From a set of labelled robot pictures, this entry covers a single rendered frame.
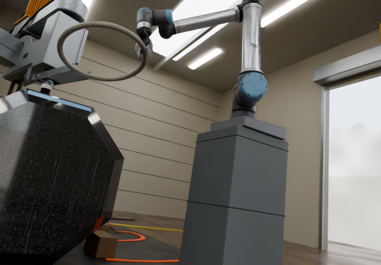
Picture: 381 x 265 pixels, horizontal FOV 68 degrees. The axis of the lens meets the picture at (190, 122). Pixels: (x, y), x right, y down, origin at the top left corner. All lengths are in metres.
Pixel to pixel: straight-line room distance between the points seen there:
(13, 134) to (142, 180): 6.13
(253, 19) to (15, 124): 1.41
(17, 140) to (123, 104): 6.11
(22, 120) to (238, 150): 1.09
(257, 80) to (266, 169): 0.49
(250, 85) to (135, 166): 6.13
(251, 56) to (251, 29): 0.17
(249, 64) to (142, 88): 6.36
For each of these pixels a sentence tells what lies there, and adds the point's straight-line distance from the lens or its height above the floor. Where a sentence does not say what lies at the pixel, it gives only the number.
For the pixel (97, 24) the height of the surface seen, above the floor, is 1.18.
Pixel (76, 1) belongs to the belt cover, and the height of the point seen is 1.70.
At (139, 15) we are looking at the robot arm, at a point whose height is 1.44.
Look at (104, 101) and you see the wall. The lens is 7.47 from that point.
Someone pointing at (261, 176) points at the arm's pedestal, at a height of 0.61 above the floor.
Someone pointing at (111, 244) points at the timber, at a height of 0.10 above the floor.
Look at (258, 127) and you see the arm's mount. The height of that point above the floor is 0.87.
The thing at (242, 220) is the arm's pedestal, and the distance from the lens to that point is 1.50.
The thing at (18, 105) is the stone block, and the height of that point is 0.75.
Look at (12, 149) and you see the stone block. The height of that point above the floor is 0.53.
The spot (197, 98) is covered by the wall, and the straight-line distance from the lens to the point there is 8.68.
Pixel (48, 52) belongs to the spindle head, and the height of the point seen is 1.25.
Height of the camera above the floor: 0.41
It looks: 16 degrees up
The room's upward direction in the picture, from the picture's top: 9 degrees clockwise
